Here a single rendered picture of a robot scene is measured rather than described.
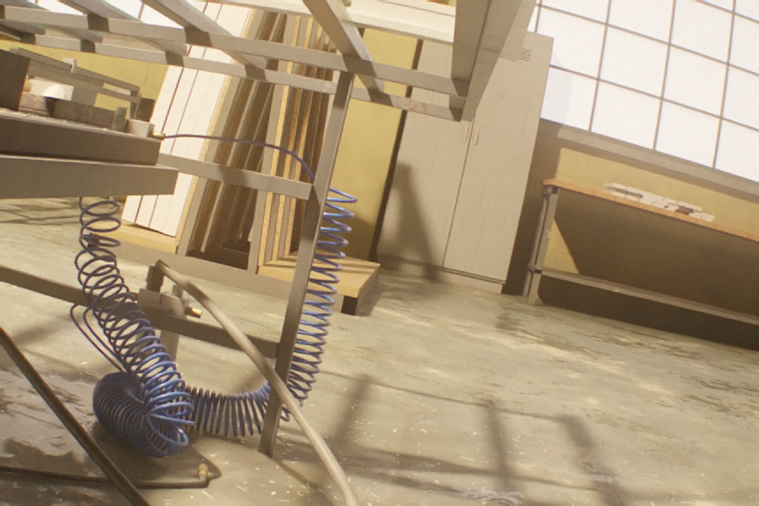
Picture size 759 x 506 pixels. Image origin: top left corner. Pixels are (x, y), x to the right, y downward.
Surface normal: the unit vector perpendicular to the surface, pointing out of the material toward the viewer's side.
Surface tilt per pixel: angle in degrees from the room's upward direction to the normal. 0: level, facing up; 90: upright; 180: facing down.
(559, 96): 90
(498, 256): 90
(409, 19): 90
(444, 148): 90
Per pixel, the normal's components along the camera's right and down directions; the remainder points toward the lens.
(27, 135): 0.97, 0.22
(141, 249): -0.06, 0.04
